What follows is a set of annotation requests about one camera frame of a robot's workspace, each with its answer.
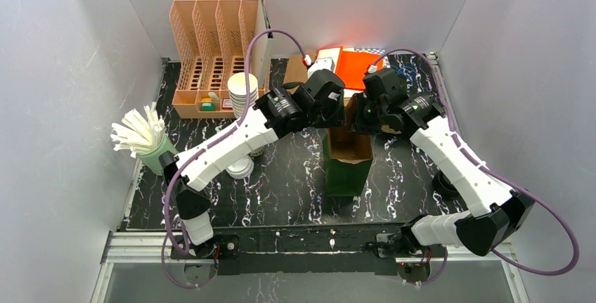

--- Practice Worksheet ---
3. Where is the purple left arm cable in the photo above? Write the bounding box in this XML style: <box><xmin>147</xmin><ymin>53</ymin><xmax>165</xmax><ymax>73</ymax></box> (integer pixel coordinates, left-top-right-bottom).
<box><xmin>160</xmin><ymin>29</ymin><xmax>313</xmax><ymax>290</ymax></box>

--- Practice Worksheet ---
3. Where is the orange paper bag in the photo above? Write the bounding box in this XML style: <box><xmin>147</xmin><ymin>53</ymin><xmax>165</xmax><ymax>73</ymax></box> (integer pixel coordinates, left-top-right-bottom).
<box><xmin>314</xmin><ymin>46</ymin><xmax>379</xmax><ymax>91</ymax></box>

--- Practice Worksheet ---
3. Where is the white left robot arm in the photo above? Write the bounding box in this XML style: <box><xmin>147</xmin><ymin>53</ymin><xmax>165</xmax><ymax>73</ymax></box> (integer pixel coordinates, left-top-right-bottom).
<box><xmin>159</xmin><ymin>68</ymin><xmax>345</xmax><ymax>254</ymax></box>

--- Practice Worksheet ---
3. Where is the peach plastic file organizer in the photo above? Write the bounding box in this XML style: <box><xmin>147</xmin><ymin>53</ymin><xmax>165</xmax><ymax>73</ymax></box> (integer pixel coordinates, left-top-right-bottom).
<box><xmin>169</xmin><ymin>0</ymin><xmax>273</xmax><ymax>119</ymax></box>

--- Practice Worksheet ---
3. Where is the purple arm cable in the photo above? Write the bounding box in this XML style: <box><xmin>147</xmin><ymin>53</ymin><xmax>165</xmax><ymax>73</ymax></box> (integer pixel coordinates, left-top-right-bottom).
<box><xmin>160</xmin><ymin>29</ymin><xmax>313</xmax><ymax>290</ymax></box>
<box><xmin>368</xmin><ymin>48</ymin><xmax>581</xmax><ymax>288</ymax></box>

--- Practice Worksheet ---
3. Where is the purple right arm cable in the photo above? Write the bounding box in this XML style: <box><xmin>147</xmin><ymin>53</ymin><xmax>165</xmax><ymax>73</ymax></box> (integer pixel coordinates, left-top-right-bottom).
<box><xmin>368</xmin><ymin>48</ymin><xmax>581</xmax><ymax>288</ymax></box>

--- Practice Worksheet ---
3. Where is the stack of pulp cup carriers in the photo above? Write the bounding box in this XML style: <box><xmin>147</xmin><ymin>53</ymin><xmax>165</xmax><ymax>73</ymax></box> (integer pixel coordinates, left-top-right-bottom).
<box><xmin>381</xmin><ymin>123</ymin><xmax>404</xmax><ymax>135</ymax></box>

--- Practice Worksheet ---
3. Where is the white cup lid stack front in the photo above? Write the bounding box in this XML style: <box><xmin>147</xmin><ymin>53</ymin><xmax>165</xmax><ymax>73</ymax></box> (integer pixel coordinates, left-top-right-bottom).
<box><xmin>226</xmin><ymin>155</ymin><xmax>254</xmax><ymax>179</ymax></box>

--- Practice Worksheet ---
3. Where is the stack of white paper cups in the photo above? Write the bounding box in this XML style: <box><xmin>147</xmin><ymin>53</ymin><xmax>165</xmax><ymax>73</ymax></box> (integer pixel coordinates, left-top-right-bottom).
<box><xmin>227</xmin><ymin>72</ymin><xmax>259</xmax><ymax>119</ymax></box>

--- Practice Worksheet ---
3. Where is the bundle of white wrapped straws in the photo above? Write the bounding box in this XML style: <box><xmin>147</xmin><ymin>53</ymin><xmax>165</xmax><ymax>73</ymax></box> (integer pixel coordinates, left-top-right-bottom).
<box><xmin>110</xmin><ymin>102</ymin><xmax>167</xmax><ymax>160</ymax></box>

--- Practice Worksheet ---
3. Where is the green paper bag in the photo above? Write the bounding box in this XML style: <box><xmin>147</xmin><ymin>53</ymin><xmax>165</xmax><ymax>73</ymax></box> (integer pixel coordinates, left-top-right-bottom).
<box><xmin>322</xmin><ymin>101</ymin><xmax>375</xmax><ymax>198</ymax></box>

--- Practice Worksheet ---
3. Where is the stack of black cup lids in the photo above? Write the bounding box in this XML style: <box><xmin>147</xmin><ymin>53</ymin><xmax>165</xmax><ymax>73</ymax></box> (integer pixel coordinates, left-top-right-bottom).
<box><xmin>432</xmin><ymin>170</ymin><xmax>459</xmax><ymax>200</ymax></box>

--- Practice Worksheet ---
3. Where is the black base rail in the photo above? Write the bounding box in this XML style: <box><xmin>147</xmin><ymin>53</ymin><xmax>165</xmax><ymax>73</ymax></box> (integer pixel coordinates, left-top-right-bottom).
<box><xmin>168</xmin><ymin>223</ymin><xmax>442</xmax><ymax>281</ymax></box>

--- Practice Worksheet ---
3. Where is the brown kraft paper bag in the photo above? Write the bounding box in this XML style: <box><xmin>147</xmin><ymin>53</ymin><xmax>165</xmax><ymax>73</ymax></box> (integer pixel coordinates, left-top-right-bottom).
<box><xmin>283</xmin><ymin>53</ymin><xmax>308</xmax><ymax>84</ymax></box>

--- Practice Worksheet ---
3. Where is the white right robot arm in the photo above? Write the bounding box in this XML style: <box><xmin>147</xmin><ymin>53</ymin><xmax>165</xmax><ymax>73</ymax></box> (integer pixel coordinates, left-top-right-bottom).
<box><xmin>351</xmin><ymin>68</ymin><xmax>535</xmax><ymax>256</ymax></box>

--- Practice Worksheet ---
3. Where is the checkered blue white bag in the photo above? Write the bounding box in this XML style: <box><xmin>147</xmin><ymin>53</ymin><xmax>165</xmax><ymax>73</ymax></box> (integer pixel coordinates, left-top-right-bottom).
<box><xmin>354</xmin><ymin>49</ymin><xmax>403</xmax><ymax>74</ymax></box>

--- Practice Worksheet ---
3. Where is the green straw holder cup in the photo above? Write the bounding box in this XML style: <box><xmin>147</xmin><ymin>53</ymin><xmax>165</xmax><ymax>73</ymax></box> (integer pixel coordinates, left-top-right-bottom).
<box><xmin>136</xmin><ymin>134</ymin><xmax>179</xmax><ymax>176</ymax></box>

